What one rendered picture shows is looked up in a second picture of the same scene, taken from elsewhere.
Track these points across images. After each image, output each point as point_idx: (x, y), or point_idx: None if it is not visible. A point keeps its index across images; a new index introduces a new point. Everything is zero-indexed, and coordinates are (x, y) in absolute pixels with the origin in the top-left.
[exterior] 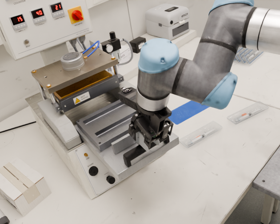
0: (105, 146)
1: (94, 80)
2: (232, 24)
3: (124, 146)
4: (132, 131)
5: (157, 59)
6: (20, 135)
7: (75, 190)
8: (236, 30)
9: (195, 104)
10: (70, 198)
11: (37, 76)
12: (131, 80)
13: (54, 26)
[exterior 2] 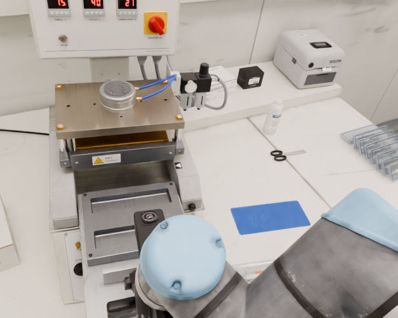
0: (97, 262)
1: (138, 139)
2: (351, 287)
3: (122, 278)
4: (126, 289)
5: (165, 281)
6: (30, 147)
7: (52, 276)
8: (354, 303)
9: (283, 212)
10: (38, 286)
11: (57, 98)
12: (215, 127)
13: (114, 29)
